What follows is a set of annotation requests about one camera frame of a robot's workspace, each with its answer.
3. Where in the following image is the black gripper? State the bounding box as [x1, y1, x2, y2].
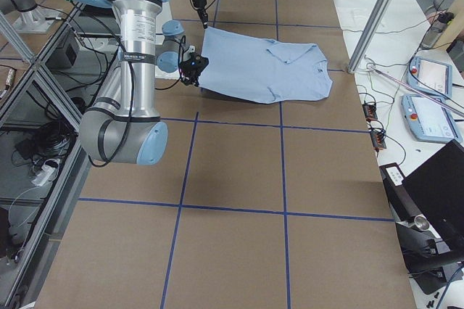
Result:
[180, 58, 201, 87]
[191, 0, 209, 29]

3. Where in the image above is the light blue t-shirt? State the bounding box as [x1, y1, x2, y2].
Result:
[199, 28, 333, 104]

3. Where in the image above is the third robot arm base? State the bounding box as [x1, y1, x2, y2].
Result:
[1, 0, 62, 34]

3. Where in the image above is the white power strip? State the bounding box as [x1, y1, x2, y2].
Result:
[31, 164, 57, 186]

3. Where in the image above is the long metal grabber stick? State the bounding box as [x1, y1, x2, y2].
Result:
[366, 62, 463, 117]

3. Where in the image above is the orange black usb hub upper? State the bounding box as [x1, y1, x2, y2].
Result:
[362, 103, 378, 121]

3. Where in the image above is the orange black usb hub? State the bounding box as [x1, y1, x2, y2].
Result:
[362, 103, 378, 121]
[370, 128, 386, 152]

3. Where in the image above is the orange black usb hub lower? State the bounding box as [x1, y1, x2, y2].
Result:
[370, 128, 386, 152]

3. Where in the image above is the upper teach pendant tablet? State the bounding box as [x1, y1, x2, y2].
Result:
[407, 57, 452, 99]

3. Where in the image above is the teach pendant tablet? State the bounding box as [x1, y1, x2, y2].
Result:
[401, 94, 463, 144]
[407, 57, 452, 99]

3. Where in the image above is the lower teach pendant tablet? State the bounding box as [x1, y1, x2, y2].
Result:
[401, 94, 463, 144]

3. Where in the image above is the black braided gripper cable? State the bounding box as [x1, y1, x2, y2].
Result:
[154, 35, 188, 91]

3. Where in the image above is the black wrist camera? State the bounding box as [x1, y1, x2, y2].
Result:
[188, 52, 209, 73]

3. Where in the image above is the aluminium frame cage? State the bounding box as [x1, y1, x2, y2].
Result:
[1, 5, 119, 308]

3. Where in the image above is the aluminium frame post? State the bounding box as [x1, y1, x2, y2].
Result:
[347, 0, 391, 73]

